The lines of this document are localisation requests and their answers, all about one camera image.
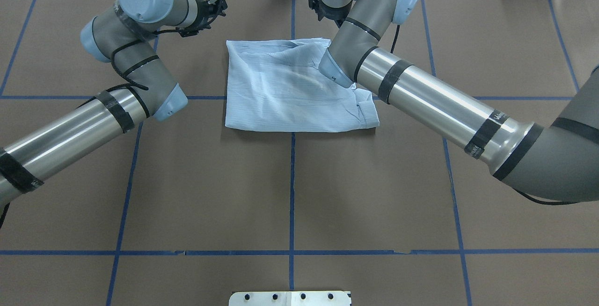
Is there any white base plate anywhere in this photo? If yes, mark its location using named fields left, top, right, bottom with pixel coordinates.
left=228, top=291, right=352, bottom=306

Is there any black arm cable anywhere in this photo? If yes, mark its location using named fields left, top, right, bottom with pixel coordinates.
left=389, top=24, right=401, bottom=55
left=110, top=0, right=223, bottom=91

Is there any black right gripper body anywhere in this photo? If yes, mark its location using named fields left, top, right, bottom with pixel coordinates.
left=308, top=0, right=349, bottom=22

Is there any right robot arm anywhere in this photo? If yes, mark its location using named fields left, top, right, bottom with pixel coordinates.
left=309, top=0, right=599, bottom=204

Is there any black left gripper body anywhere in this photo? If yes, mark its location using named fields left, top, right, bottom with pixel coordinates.
left=180, top=0, right=227, bottom=37

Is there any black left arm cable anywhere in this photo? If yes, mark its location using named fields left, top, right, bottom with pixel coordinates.
left=110, top=0, right=223, bottom=91

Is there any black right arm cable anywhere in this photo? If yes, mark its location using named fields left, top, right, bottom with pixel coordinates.
left=389, top=24, right=401, bottom=55

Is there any light blue button shirt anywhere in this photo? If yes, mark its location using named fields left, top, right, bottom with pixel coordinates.
left=225, top=38, right=380, bottom=133

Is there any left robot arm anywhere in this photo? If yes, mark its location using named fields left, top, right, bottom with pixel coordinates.
left=1, top=0, right=227, bottom=207

